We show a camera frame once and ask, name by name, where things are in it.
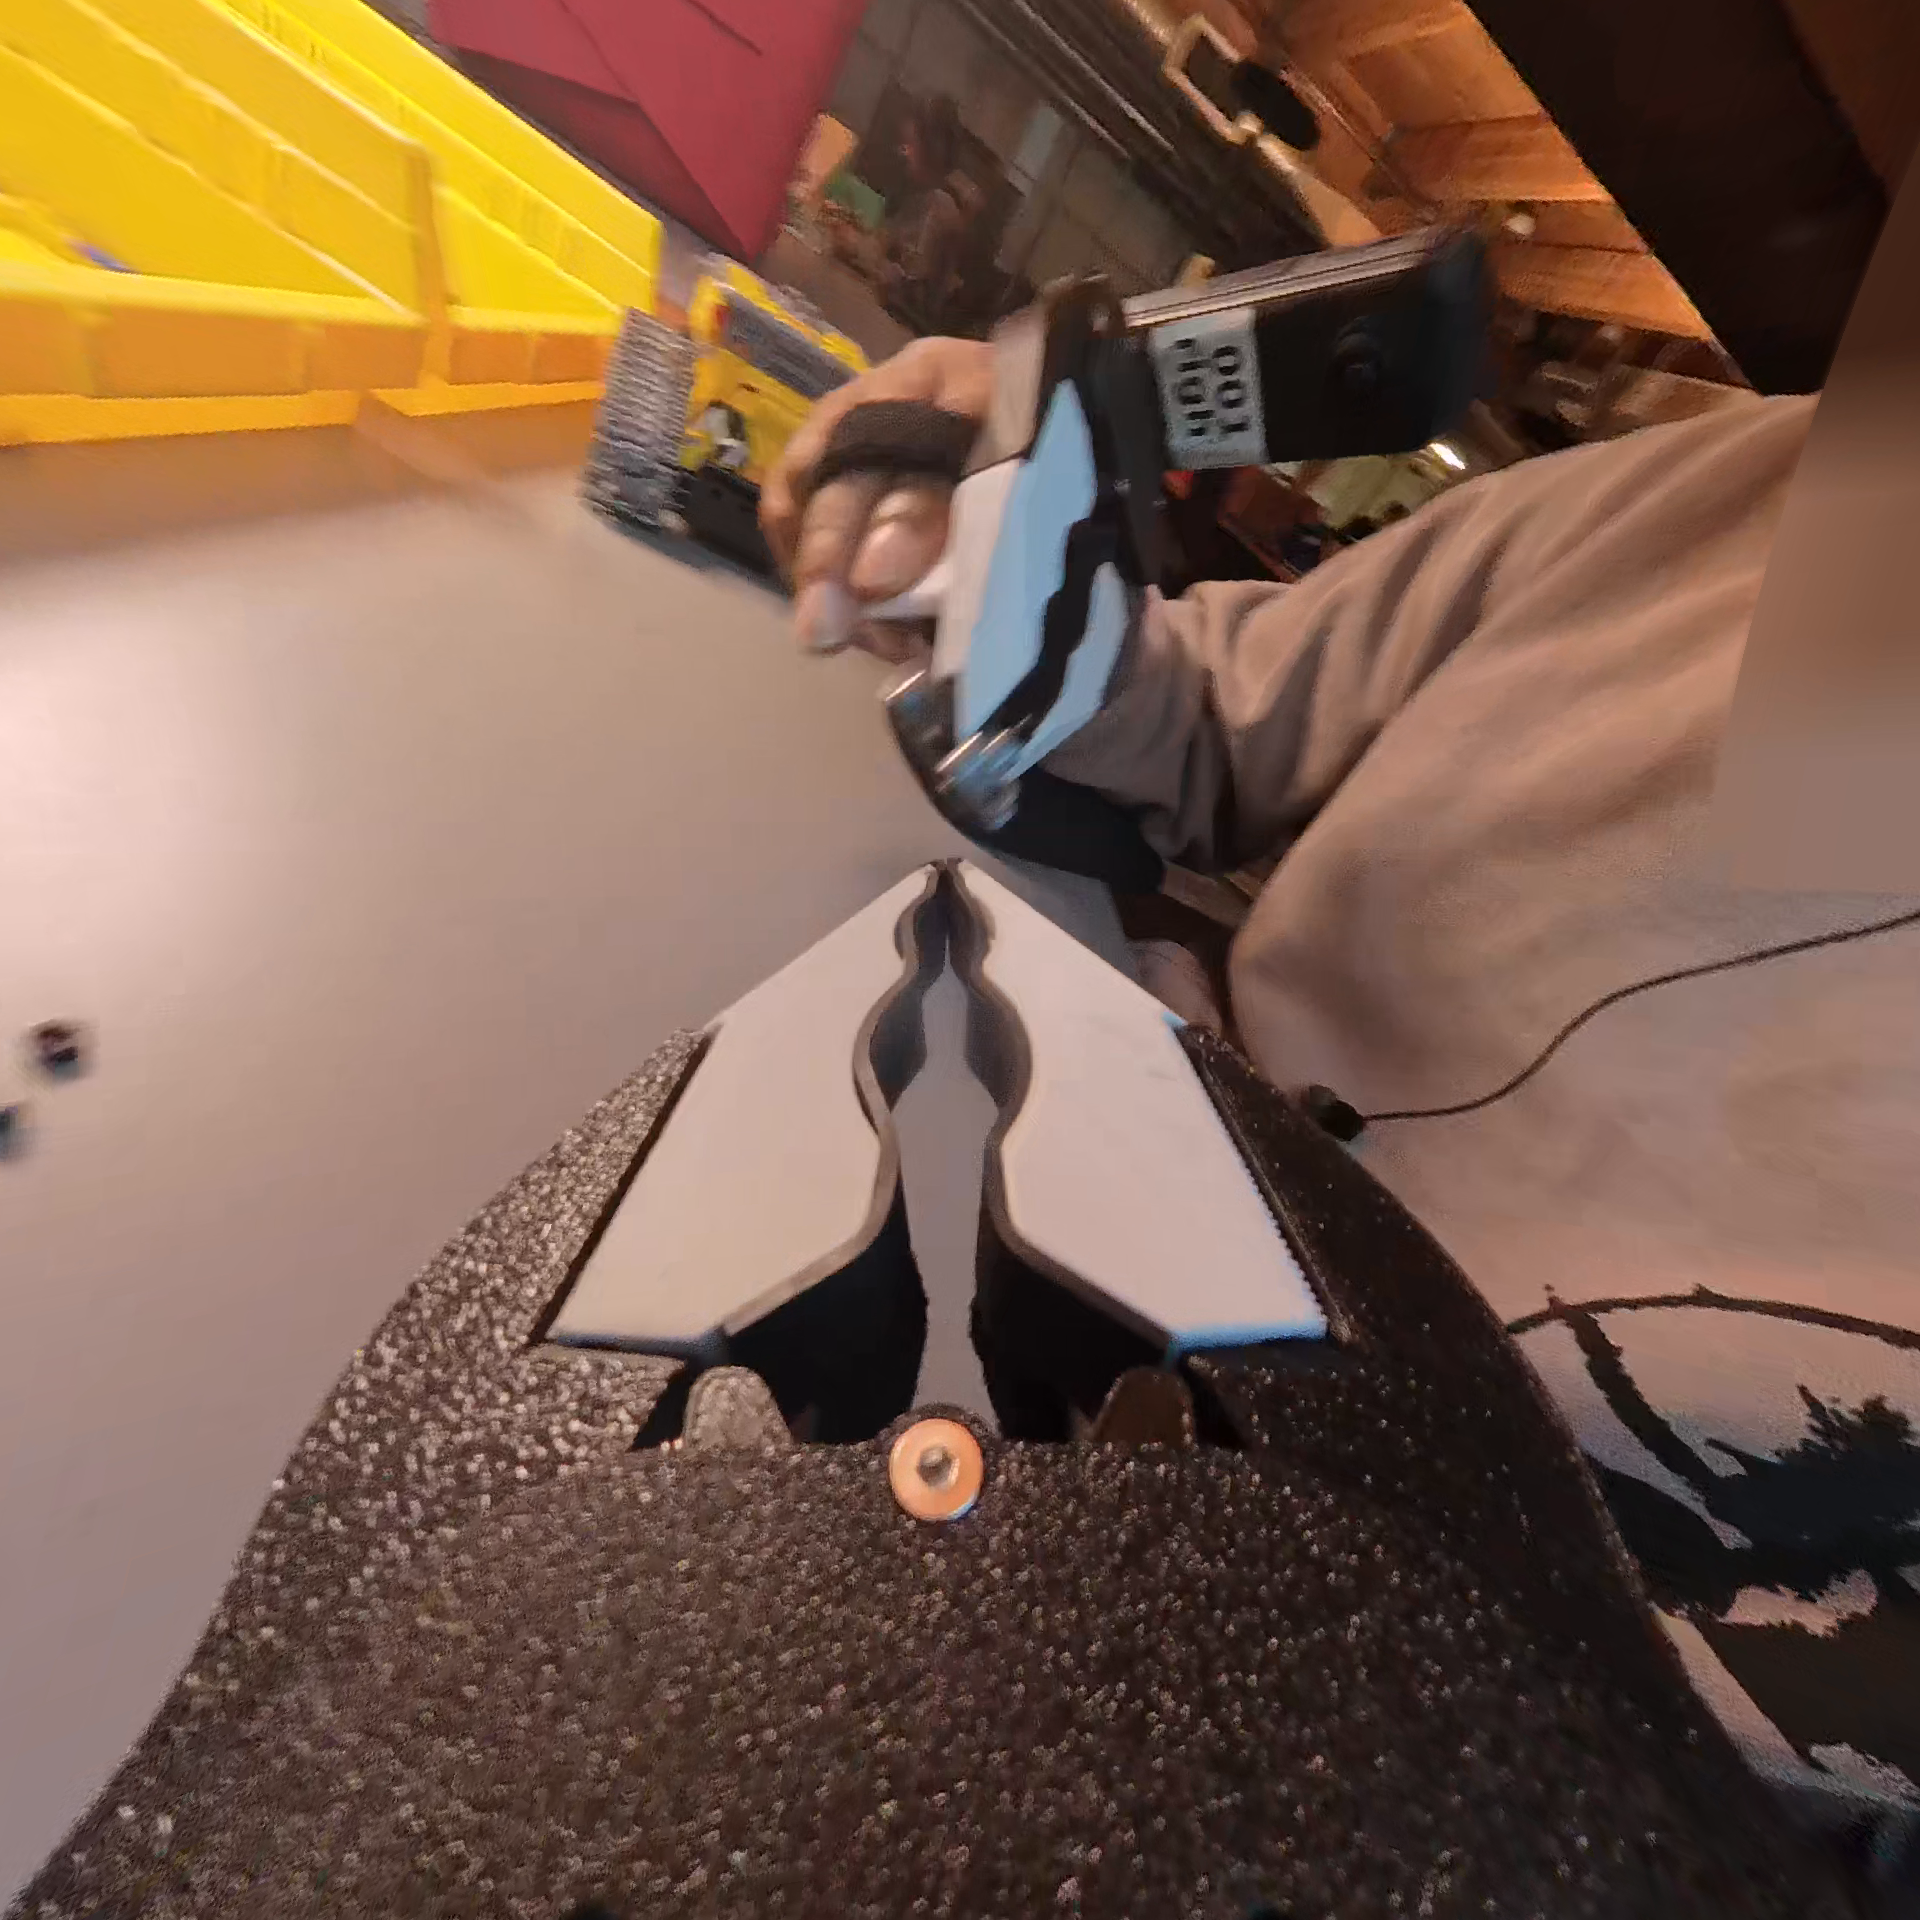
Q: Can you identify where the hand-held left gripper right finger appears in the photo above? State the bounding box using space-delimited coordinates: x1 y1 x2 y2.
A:
953 858 1328 1445

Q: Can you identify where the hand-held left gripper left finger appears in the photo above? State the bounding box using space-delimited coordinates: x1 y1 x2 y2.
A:
545 863 956 1449

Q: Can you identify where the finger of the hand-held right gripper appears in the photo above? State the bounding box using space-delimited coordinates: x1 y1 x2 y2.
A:
951 383 1113 736
1019 570 1138 776

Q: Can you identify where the person's right forearm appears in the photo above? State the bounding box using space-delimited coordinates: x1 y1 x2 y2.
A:
1035 394 1825 874

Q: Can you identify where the grey desk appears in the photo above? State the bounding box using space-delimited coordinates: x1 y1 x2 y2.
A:
0 406 1202 1863

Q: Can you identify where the person's right hand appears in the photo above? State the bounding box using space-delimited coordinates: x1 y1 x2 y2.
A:
758 336 999 655

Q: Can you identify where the black round disc on pole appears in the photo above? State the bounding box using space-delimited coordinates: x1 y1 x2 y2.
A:
1232 65 1327 153

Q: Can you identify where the yellow tracked toy robot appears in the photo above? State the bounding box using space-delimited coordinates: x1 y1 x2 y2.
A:
584 256 873 579

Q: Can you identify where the person's beige sweatshirt torso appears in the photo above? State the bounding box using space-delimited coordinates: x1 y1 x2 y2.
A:
1230 720 1920 1863

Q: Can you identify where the pile of small toy bricks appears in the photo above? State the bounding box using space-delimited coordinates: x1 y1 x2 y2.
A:
0 1017 96 1169

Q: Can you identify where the black clip microphone cable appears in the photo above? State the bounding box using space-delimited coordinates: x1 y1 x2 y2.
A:
1297 907 1920 1138

